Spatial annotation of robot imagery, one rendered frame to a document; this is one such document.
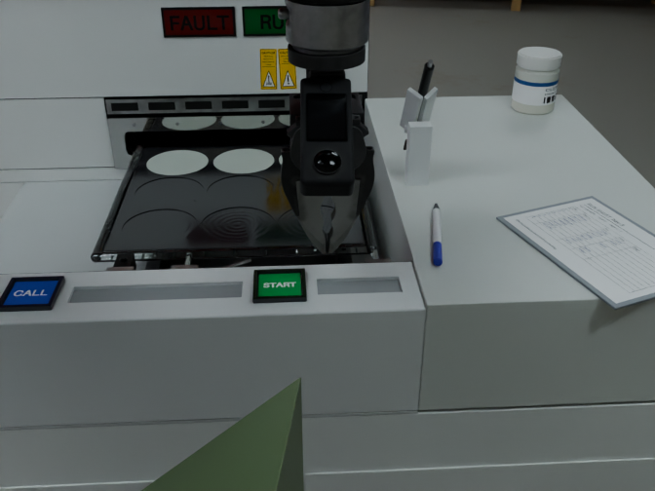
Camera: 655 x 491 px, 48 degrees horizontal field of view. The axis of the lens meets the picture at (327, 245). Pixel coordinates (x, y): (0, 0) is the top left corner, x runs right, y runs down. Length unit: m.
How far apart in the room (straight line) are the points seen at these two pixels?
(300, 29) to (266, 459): 0.36
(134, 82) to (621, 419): 0.91
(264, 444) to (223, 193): 0.67
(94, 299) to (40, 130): 0.62
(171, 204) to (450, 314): 0.50
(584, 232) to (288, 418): 0.52
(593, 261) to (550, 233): 0.07
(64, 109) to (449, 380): 0.84
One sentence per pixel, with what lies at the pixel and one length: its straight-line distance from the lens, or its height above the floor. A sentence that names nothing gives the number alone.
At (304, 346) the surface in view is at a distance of 0.78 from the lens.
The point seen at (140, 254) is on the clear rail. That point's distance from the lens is 1.00.
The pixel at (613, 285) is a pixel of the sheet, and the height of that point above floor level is 0.97.
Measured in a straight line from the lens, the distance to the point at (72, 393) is 0.85.
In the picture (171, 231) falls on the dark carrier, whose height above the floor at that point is 0.90.
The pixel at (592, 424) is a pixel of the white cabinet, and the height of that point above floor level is 0.79.
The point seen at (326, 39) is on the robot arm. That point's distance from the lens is 0.66.
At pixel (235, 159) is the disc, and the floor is 0.90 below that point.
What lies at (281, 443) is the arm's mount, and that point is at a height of 1.05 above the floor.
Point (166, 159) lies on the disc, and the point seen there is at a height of 0.90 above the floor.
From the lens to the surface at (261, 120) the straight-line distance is 1.31.
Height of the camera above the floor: 1.40
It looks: 31 degrees down
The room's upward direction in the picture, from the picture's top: straight up
